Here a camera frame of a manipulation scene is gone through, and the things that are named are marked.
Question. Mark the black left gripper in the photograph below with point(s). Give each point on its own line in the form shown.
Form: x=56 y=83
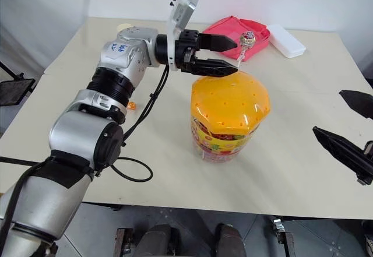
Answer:
x=184 y=50

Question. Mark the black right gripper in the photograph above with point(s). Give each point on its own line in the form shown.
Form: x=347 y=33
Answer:
x=369 y=172

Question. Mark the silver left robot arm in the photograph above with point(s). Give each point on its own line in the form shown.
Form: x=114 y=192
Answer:
x=73 y=134

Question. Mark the plastic jar with orange lid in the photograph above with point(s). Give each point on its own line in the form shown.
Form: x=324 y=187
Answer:
x=230 y=105

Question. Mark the lollipop with printed wrapper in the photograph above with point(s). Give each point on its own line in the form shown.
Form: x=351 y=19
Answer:
x=248 y=38

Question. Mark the white rectangular plastic box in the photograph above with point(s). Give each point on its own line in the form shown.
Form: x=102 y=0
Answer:
x=287 y=41

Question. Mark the round beige disc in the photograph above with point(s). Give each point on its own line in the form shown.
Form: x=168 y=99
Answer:
x=124 y=26

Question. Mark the small orange candy ball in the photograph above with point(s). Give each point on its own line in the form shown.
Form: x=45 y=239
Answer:
x=132 y=106

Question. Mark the dark rounded shape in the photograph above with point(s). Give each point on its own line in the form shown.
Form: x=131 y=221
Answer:
x=228 y=241
x=156 y=241

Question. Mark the black metal stand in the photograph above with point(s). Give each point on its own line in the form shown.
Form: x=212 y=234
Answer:
x=14 y=91

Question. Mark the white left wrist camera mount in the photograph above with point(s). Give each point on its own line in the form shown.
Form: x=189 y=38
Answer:
x=181 y=12

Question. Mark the black table leg bracket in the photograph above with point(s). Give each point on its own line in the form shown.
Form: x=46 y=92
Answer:
x=122 y=242
x=284 y=236

